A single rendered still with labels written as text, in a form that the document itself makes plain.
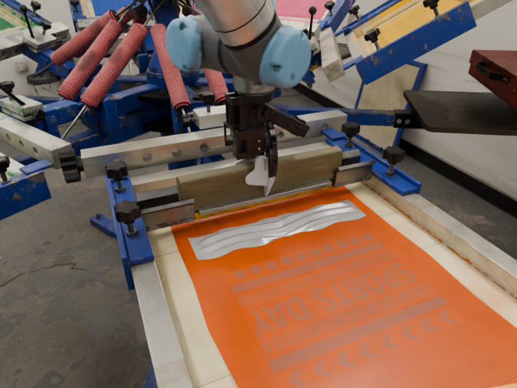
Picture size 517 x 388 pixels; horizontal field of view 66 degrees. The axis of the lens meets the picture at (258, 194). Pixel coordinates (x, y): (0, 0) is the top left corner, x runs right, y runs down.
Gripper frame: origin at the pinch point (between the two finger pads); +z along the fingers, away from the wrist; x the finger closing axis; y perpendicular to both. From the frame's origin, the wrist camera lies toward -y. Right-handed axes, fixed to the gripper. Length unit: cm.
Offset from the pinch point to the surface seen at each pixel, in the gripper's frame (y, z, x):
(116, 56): 20, -15, -63
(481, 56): -103, -9, -38
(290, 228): -1.0, 4.8, 10.2
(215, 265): 15.7, 5.2, 14.2
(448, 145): -200, 78, -121
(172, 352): 26.7, 1.8, 31.3
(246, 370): 18.3, 5.3, 35.1
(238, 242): 10.0, 4.6, 10.6
